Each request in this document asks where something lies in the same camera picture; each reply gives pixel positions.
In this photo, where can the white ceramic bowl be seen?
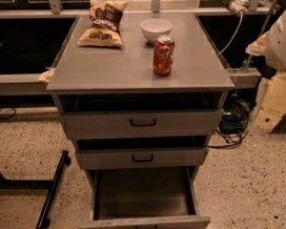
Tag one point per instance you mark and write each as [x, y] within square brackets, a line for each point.
[153, 28]

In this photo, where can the grey drawer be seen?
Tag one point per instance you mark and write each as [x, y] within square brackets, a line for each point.
[140, 124]
[145, 198]
[140, 158]

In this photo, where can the black floor stand bar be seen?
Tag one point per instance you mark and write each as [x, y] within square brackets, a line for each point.
[43, 221]

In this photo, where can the orange coke can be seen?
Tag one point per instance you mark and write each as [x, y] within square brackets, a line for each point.
[163, 55]

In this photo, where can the grey bottom drawer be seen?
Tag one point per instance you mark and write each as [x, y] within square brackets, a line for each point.
[145, 198]

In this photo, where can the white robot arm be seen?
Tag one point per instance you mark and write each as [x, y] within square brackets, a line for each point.
[272, 45]

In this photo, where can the metal diagonal rod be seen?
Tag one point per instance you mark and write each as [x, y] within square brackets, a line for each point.
[262, 27]

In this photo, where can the yellow sponge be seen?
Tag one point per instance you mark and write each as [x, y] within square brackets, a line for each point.
[46, 76]

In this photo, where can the grey top drawer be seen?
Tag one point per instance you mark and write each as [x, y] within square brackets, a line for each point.
[140, 124]

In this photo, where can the white power strip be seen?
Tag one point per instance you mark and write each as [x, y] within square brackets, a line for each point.
[236, 6]

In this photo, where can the grey drawer cabinet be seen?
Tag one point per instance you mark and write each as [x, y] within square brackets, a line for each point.
[93, 80]

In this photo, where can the yellow brown chip bag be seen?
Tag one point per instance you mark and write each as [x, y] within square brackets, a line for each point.
[104, 31]

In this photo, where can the grey middle drawer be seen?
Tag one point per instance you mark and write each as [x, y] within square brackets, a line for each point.
[140, 158]

